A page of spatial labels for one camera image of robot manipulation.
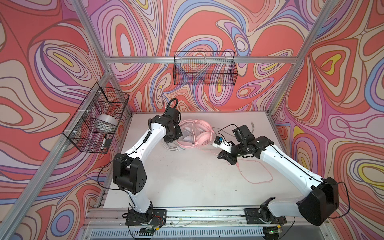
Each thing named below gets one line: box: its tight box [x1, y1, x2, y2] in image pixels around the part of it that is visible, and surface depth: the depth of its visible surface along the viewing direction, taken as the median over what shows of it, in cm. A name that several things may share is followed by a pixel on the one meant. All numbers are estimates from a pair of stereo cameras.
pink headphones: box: [177, 119, 215, 149], surface depth 82 cm
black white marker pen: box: [100, 133, 107, 151], surface depth 74 cm
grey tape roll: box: [93, 114, 119, 134], surface depth 74 cm
